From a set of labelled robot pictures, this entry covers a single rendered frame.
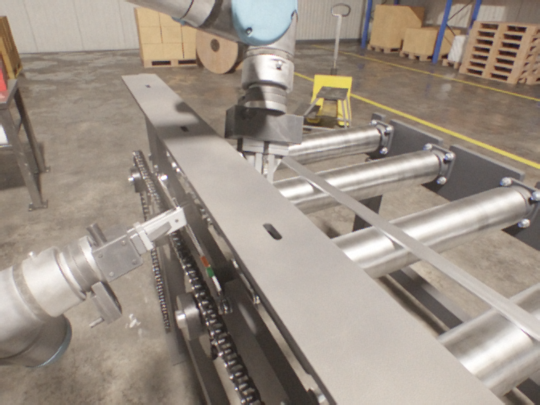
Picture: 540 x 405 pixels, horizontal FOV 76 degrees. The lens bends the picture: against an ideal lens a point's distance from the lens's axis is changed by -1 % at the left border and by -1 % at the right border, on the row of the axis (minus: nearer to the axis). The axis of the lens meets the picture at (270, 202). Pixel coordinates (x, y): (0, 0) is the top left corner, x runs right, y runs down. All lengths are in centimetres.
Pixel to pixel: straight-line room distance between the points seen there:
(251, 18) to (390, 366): 37
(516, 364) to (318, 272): 45
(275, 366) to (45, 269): 33
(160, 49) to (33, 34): 363
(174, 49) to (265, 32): 748
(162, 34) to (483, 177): 712
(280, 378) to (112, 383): 125
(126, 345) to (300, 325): 157
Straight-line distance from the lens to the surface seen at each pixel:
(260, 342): 54
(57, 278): 54
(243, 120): 59
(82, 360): 182
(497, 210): 109
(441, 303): 159
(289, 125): 63
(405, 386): 25
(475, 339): 67
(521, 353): 71
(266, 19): 46
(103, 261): 51
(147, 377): 168
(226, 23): 46
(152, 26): 783
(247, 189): 42
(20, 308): 56
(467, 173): 135
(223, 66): 707
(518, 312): 74
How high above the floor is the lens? 137
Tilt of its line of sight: 31 degrees down
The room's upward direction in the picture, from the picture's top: 2 degrees clockwise
